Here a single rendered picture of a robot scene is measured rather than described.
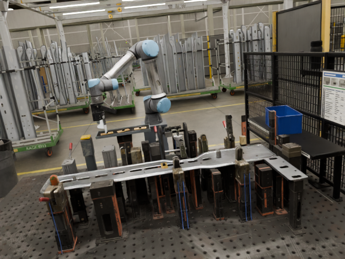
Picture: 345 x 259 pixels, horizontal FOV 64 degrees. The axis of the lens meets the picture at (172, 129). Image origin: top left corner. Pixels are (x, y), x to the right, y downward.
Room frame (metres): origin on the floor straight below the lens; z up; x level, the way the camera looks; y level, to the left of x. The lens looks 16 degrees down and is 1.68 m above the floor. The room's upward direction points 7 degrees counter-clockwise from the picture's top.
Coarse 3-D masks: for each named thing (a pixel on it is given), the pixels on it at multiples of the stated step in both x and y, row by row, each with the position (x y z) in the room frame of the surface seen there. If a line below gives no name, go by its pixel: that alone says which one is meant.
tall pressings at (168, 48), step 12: (156, 36) 8.84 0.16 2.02; (168, 36) 8.59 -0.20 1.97; (192, 36) 9.06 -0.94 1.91; (168, 48) 8.59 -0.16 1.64; (180, 48) 8.84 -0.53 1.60; (192, 48) 8.80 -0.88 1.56; (168, 60) 8.58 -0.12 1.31; (180, 60) 8.83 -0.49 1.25; (192, 60) 8.83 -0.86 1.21; (168, 72) 8.50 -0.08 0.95; (180, 72) 8.80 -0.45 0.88; (192, 72) 8.81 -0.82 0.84; (180, 84) 8.78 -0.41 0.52; (192, 84) 8.79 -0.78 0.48; (204, 84) 8.74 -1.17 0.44
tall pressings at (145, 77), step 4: (172, 36) 11.27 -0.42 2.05; (144, 40) 11.50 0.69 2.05; (160, 40) 11.47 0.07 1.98; (172, 40) 11.07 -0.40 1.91; (172, 44) 11.06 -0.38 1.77; (164, 52) 11.06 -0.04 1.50; (164, 56) 11.05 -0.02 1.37; (140, 60) 11.20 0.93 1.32; (164, 60) 10.97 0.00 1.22; (140, 64) 11.14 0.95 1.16; (144, 64) 11.22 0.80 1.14; (144, 68) 11.21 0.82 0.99; (176, 68) 11.26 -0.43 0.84; (144, 72) 11.20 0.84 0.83; (176, 72) 11.26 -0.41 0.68; (144, 76) 11.18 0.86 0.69; (144, 80) 11.18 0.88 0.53; (144, 84) 11.16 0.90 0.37; (148, 84) 11.10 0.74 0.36
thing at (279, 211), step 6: (276, 174) 1.38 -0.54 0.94; (276, 180) 1.39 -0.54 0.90; (282, 180) 1.39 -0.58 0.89; (276, 186) 1.39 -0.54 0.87; (282, 186) 1.39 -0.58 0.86; (276, 192) 1.39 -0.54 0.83; (282, 192) 1.39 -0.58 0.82; (276, 198) 1.39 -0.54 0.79; (282, 198) 1.39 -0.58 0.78; (276, 204) 1.39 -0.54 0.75; (282, 204) 1.39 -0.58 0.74; (276, 210) 1.39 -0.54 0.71; (282, 210) 1.39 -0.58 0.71
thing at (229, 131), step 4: (228, 116) 1.72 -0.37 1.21; (228, 120) 1.75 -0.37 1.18; (228, 124) 1.75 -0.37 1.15; (228, 128) 1.74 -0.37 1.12; (232, 128) 1.73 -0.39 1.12; (228, 132) 1.73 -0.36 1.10; (232, 132) 1.73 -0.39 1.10; (228, 136) 1.72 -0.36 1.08; (232, 136) 1.73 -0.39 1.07; (228, 140) 1.72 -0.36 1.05
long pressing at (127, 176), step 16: (256, 144) 1.71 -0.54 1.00; (160, 160) 1.62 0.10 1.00; (192, 160) 1.58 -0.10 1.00; (208, 160) 1.55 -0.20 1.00; (224, 160) 1.52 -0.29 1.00; (256, 160) 1.48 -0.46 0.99; (64, 176) 1.56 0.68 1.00; (80, 176) 1.53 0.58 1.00; (112, 176) 1.48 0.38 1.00; (128, 176) 1.45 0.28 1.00; (144, 176) 1.44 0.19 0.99
